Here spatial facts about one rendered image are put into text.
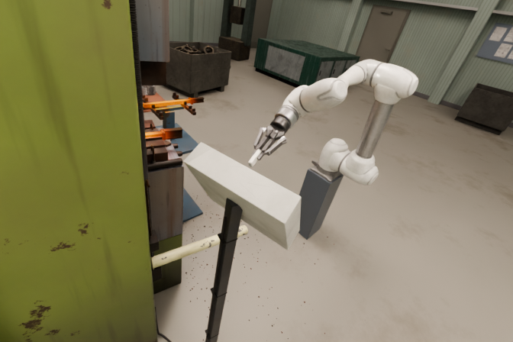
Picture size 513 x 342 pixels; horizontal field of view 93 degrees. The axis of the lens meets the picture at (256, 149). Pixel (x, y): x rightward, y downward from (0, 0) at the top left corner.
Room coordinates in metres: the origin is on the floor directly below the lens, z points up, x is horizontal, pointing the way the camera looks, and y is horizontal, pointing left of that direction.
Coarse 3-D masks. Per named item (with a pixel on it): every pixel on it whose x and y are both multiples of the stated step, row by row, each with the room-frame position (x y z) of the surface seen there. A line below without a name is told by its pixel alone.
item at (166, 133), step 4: (168, 128) 0.98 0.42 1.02; (172, 128) 0.99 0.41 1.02; (176, 128) 1.00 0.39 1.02; (180, 128) 1.00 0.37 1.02; (148, 132) 0.93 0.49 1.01; (152, 132) 0.94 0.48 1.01; (156, 132) 0.94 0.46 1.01; (160, 132) 0.95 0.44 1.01; (164, 132) 0.95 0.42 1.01; (168, 132) 0.96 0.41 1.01; (172, 132) 0.97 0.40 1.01; (176, 132) 0.99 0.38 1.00; (180, 132) 1.00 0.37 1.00; (148, 136) 0.91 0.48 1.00; (152, 136) 0.92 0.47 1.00; (156, 136) 0.93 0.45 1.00; (164, 136) 0.94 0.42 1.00; (168, 136) 0.96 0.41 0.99; (172, 136) 0.97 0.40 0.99; (176, 136) 0.99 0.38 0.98; (180, 136) 1.00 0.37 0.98
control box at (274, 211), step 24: (192, 168) 0.55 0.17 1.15; (216, 168) 0.54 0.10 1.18; (240, 168) 0.54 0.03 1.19; (216, 192) 0.57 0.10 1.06; (240, 192) 0.47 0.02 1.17; (264, 192) 0.47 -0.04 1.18; (288, 192) 0.47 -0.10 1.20; (264, 216) 0.45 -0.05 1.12; (288, 216) 0.42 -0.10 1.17; (288, 240) 0.48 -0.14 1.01
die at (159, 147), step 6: (150, 138) 0.90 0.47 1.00; (156, 138) 0.91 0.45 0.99; (162, 138) 0.93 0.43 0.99; (150, 144) 0.86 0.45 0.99; (156, 144) 0.87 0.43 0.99; (162, 144) 0.88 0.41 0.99; (150, 150) 0.83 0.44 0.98; (156, 150) 0.84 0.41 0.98; (162, 150) 0.85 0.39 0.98; (150, 156) 0.81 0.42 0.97; (156, 156) 0.82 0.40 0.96; (162, 156) 0.84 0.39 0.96; (150, 162) 0.81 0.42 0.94
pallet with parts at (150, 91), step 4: (144, 88) 3.38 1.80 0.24; (148, 88) 3.40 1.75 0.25; (152, 88) 3.42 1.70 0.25; (144, 92) 3.38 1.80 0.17; (148, 92) 3.38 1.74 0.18; (152, 92) 3.43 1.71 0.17; (148, 96) 3.35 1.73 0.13; (152, 96) 3.38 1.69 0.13; (156, 96) 3.42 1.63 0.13; (160, 96) 3.45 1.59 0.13; (148, 100) 3.22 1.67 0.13; (152, 100) 3.25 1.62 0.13; (156, 100) 3.28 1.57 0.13; (160, 100) 3.30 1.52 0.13; (164, 100) 3.33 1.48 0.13; (144, 108) 3.16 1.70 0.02; (148, 108) 3.18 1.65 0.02
